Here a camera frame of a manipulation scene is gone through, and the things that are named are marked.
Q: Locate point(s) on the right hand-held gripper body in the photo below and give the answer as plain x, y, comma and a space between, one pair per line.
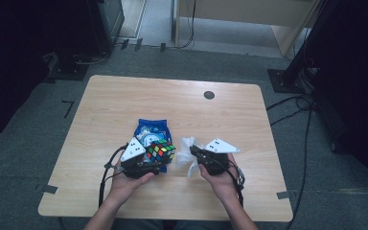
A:
215, 159

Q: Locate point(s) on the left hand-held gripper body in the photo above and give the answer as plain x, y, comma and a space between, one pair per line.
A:
134, 163

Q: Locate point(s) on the white wet wipe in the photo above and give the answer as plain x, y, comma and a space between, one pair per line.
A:
183, 156

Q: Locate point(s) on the multicoloured puzzle cube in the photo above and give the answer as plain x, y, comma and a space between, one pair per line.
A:
161, 151

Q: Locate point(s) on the blue wet wipes pack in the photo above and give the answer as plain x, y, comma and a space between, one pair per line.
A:
147, 131

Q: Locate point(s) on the person's right hand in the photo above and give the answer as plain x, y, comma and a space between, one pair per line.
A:
222, 185

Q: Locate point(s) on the person's left hand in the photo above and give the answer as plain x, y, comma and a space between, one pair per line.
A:
126, 188

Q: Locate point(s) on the black round table grommet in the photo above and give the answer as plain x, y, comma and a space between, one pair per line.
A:
209, 95

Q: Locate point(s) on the person's dark trousers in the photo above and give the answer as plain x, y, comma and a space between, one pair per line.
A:
172, 225

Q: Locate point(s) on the grey tape piece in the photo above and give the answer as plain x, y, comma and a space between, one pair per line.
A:
49, 189
284, 195

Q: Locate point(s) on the black floor tape piece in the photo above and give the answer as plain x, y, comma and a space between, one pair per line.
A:
124, 44

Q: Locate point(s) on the black metal stand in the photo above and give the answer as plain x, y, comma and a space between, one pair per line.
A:
297, 64

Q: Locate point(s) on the dark cabinet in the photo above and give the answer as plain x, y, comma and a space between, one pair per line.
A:
107, 25

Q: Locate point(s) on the light wooden desk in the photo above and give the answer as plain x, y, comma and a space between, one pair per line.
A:
246, 11

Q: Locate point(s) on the black curtain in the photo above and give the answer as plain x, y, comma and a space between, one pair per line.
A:
12, 64
357, 80

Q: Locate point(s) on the black stand base plate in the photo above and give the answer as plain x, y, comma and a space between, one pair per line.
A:
68, 72

